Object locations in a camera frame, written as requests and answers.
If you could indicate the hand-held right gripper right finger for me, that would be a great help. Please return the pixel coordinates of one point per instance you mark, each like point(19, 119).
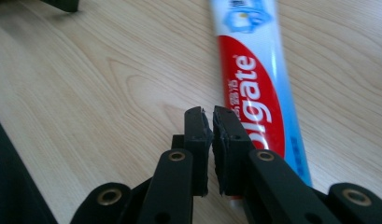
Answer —
point(230, 146)

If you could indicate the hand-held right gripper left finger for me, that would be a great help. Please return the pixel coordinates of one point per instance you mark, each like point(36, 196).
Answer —
point(196, 140)

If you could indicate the red white blue toothpaste tube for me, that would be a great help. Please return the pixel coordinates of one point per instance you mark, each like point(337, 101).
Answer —
point(257, 77)

